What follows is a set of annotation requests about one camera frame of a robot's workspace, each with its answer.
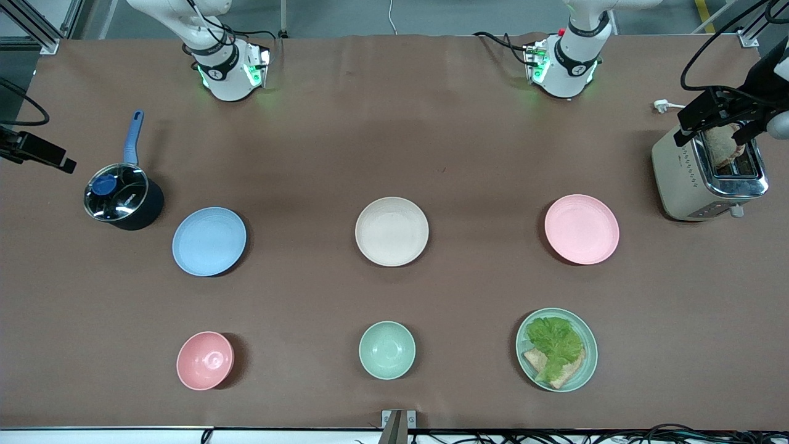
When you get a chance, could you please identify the pink plate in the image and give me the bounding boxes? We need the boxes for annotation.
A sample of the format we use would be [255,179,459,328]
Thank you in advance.
[544,194,620,266]

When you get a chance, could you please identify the metal table bracket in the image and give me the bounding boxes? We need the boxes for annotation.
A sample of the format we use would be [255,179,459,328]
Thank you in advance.
[381,409,417,444]

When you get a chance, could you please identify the aluminium frame profile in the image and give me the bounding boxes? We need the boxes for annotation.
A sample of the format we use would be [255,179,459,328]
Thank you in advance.
[0,0,60,55]
[737,0,789,49]

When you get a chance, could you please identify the black base cable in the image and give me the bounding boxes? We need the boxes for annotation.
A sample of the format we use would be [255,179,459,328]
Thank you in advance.
[472,31,532,67]
[182,0,278,47]

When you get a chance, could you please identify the brown bread slice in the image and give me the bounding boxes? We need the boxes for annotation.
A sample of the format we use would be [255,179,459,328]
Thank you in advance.
[523,347,586,390]

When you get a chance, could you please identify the black right base cable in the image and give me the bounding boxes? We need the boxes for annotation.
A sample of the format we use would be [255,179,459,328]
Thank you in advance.
[182,0,278,47]

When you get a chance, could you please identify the beige plate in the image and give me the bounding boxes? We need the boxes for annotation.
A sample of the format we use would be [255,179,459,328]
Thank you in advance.
[354,197,430,268]

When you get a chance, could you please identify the brown toast slice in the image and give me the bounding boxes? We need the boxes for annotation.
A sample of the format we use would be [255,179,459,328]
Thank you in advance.
[703,123,746,168]

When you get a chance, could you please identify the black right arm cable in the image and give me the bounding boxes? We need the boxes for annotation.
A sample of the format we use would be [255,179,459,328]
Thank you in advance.
[0,77,51,128]

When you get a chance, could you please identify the pink bowl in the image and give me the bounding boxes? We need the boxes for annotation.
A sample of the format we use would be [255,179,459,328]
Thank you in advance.
[176,331,235,391]

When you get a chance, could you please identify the dark pot with blue handle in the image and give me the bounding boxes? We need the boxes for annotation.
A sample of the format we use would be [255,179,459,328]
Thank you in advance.
[83,110,165,232]

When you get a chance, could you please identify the beige chrome toaster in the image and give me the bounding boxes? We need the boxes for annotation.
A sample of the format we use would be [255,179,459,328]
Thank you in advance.
[652,120,770,223]

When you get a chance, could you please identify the glass pot lid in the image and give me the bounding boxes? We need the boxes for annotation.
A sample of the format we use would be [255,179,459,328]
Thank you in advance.
[84,163,150,221]

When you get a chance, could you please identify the light green plate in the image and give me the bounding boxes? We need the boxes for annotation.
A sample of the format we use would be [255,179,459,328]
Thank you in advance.
[515,307,599,393]

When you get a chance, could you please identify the green lettuce leaf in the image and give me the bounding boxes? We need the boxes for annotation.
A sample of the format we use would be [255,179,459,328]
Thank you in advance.
[525,316,585,383]

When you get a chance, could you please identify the brown table cover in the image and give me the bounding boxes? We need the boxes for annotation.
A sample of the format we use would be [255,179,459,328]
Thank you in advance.
[0,32,789,432]

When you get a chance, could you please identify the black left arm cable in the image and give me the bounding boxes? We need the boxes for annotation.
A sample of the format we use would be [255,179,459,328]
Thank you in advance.
[680,0,789,93]

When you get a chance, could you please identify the black left base cable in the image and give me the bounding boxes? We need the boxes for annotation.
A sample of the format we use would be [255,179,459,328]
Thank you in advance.
[472,31,532,67]

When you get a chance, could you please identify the light green bowl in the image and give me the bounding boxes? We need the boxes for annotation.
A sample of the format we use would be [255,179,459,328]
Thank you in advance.
[359,321,417,380]

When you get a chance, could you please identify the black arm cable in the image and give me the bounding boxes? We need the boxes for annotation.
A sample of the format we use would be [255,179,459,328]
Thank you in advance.
[680,0,789,93]
[0,77,51,128]

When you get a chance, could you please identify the light blue plate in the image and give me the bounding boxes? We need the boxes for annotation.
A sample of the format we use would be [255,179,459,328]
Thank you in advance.
[171,207,248,278]

